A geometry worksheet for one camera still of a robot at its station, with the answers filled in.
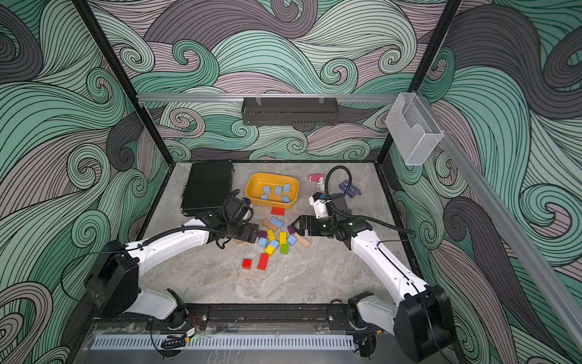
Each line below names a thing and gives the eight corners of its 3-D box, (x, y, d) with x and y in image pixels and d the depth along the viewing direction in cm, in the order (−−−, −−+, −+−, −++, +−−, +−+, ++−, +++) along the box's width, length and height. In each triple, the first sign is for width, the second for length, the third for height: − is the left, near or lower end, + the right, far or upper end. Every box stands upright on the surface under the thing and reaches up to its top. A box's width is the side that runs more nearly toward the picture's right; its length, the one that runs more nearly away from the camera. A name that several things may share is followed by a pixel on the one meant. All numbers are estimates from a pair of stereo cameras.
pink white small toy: (309, 192, 110) (310, 188, 107) (308, 178, 116) (309, 174, 113) (325, 192, 110) (326, 188, 107) (323, 178, 116) (324, 174, 113)
